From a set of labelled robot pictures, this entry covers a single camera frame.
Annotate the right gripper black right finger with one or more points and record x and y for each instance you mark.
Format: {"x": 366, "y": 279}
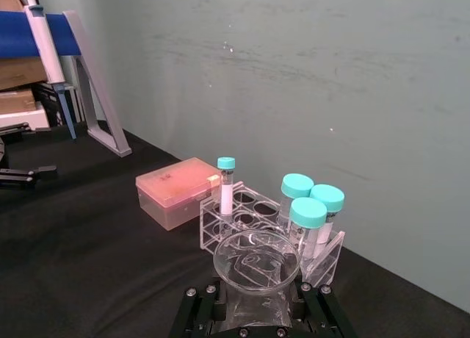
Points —
{"x": 323, "y": 308}

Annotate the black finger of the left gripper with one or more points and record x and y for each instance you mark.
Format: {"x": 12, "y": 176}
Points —
{"x": 14, "y": 132}
{"x": 25, "y": 176}

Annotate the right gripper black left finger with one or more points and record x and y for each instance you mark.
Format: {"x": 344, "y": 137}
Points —
{"x": 200, "y": 308}

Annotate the clear round petri dish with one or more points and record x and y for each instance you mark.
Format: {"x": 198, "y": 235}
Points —
{"x": 253, "y": 268}

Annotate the white flat box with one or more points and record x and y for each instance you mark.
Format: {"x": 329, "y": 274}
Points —
{"x": 29, "y": 118}

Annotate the brown cardboard box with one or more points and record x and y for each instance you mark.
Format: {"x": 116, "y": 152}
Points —
{"x": 16, "y": 101}
{"x": 20, "y": 71}

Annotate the black patterned box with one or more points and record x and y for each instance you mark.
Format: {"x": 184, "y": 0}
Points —
{"x": 51, "y": 103}

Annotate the clear acrylic tube rack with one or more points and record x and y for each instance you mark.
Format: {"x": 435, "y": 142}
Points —
{"x": 216, "y": 224}

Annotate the grey pipette stand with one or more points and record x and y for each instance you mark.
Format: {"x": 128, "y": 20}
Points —
{"x": 101, "y": 106}

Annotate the grey and blue pipette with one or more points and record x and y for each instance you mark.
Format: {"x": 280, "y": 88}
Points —
{"x": 46, "y": 47}

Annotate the wide tube with teal cap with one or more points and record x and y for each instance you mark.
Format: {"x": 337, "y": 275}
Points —
{"x": 328, "y": 197}
{"x": 295, "y": 185}
{"x": 307, "y": 213}

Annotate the black table cloth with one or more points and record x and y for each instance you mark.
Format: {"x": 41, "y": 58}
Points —
{"x": 92, "y": 261}

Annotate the slim tube with teal cap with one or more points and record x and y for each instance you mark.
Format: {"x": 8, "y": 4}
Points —
{"x": 227, "y": 191}

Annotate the pink translucent tip box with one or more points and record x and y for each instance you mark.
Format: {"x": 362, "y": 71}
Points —
{"x": 172, "y": 191}

